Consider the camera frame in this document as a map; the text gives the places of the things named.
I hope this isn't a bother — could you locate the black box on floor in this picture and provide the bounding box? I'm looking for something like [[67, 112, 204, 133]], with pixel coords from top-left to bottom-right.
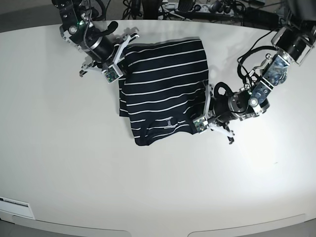
[[242, 7, 279, 30]]

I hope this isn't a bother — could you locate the white power strip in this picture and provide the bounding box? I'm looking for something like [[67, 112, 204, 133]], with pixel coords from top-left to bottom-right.
[[192, 1, 233, 14]]

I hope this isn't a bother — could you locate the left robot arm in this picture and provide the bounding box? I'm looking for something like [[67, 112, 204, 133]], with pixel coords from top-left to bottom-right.
[[205, 0, 316, 125]]

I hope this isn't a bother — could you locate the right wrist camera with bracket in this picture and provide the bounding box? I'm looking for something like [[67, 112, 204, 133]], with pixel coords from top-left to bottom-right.
[[79, 33, 141, 84]]

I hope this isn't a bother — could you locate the white label on table edge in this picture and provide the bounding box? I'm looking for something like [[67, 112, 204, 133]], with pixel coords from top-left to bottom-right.
[[0, 197, 35, 220]]

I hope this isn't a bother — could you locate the navy white striped T-shirt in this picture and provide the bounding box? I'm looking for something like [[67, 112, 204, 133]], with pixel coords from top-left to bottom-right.
[[118, 37, 209, 146]]

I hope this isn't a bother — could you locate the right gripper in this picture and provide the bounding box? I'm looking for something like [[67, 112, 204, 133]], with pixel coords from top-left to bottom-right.
[[83, 36, 115, 62]]

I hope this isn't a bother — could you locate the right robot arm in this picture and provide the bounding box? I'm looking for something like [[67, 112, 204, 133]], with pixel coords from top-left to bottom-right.
[[52, 0, 118, 63]]

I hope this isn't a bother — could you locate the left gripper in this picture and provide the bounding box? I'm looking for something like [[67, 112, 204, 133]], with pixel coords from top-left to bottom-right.
[[209, 95, 237, 123]]

